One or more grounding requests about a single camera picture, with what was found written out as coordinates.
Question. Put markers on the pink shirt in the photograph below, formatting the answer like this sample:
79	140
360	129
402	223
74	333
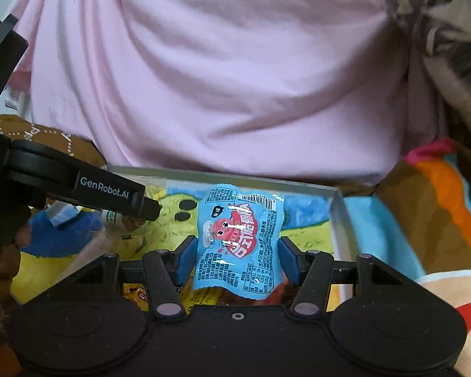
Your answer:
219	66

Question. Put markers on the pale tape strip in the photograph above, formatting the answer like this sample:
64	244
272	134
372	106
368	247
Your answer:
62	212

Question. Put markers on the person's left hand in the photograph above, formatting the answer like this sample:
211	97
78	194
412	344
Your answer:
4	261

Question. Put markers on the shallow grey box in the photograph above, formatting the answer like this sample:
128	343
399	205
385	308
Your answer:
343	235

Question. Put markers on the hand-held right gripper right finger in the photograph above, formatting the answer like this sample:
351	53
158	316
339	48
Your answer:
289	261

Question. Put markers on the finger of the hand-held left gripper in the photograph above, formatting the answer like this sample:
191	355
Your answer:
148	208

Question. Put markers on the brown patterned pillow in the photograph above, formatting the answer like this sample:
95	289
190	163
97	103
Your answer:
55	137

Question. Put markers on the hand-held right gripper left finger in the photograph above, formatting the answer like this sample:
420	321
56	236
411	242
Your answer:
187	259

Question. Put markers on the clear peanut packet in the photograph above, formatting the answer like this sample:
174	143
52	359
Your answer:
129	226

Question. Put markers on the red snack packet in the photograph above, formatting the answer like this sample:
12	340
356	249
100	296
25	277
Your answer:
255	296

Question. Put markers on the dark patterned cloth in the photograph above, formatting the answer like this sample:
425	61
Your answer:
451	27

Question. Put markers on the light blue snack packet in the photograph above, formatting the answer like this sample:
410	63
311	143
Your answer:
239	239

